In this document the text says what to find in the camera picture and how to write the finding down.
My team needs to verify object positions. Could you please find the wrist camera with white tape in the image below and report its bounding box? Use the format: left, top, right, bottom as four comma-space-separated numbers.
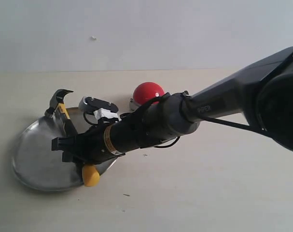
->
78, 96, 120, 121

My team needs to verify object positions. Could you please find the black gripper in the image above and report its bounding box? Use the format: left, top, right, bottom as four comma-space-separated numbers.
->
51, 122, 127, 165

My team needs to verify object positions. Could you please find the black and yellow claw hammer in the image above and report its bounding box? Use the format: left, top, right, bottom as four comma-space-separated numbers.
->
45, 89, 100, 187

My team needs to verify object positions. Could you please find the red dome push button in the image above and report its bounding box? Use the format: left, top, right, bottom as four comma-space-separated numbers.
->
129, 82, 165, 111

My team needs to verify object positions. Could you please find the round stainless steel plate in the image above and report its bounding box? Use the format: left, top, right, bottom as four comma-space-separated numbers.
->
11, 106, 118, 193

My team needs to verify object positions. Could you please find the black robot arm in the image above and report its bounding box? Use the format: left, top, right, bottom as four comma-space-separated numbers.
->
52, 46, 293, 164

